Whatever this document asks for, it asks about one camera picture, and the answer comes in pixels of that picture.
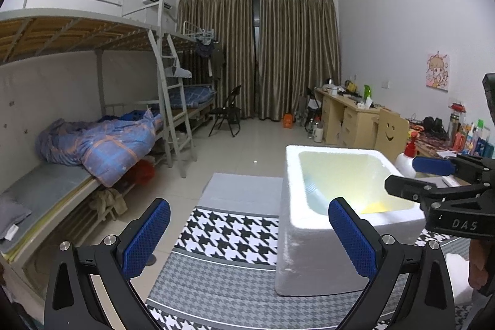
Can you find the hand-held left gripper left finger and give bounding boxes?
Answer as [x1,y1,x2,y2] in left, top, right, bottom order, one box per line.
[44,197,171,330]

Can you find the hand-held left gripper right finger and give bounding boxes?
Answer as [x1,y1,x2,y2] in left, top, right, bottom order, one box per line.
[328,197,457,330]

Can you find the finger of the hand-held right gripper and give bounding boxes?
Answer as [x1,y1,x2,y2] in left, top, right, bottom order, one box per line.
[384,173,488,212]
[412,154,495,184]

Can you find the white foam box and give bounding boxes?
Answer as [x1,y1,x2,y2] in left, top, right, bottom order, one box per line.
[275,145,431,297]

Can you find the person's right hand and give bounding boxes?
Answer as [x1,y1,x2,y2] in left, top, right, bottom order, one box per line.
[469,237,493,291]

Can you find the desk with patterned cover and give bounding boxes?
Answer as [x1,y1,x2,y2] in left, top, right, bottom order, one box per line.
[406,117,495,187]

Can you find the white pump lotion bottle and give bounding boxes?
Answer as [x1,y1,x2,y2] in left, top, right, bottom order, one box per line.
[394,131,420,179]

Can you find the black headphones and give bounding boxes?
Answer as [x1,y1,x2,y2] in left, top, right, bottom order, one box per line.
[423,117,445,134]

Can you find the group of toiletry bottles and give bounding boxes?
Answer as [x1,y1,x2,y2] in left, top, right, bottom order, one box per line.
[449,103,495,157]

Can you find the beige cloth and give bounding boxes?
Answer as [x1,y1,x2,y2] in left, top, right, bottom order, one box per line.
[89,188,128,222]

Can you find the wooden chair with smiley cutout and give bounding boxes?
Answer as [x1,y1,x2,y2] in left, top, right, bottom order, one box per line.
[377,108,410,156]

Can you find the red bag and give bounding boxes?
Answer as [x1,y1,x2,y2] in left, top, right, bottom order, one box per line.
[133,159,155,186]

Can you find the houndstooth tablecloth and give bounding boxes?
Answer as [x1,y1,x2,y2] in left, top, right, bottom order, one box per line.
[145,172,495,330]

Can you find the light wooden desk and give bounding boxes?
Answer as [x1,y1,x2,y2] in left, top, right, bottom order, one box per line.
[315,86,381,147]

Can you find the blue plaid quilt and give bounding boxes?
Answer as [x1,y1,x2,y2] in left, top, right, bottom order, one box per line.
[37,109,163,187]

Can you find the grey mattress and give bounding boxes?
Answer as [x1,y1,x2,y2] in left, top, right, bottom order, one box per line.
[0,162,97,255]

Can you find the grey pillow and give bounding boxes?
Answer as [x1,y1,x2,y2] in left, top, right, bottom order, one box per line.
[0,195,32,242]

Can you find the white bed ladder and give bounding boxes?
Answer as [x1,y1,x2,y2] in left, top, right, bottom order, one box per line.
[148,26,196,169]

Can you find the blue mattress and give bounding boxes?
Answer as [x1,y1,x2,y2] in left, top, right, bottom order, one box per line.
[170,86,216,107]

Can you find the black folding chair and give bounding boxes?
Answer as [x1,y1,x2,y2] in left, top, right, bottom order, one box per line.
[209,85,242,138]

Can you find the brown curtain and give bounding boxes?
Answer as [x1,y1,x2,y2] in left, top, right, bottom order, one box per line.
[258,0,342,122]
[177,0,258,120]

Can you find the dark hanging clothes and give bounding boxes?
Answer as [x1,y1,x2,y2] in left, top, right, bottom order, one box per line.
[193,39,226,80]

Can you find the white metal bunk bed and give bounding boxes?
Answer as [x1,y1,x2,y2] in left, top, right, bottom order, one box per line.
[0,0,194,315]

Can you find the cartoon wall poster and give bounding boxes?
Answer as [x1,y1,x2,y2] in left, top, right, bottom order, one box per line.
[425,51,452,92]

